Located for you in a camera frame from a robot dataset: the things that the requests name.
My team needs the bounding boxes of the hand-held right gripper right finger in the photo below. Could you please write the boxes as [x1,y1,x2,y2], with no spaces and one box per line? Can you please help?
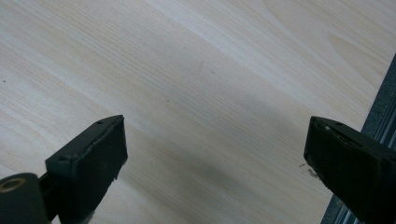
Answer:
[304,116,396,224]

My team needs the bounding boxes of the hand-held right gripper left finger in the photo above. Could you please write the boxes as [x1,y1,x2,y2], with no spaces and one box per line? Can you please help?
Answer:
[45,114,129,224]

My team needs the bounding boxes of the aluminium frame rail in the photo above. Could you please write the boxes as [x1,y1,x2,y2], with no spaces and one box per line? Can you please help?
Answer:
[320,53,396,224]

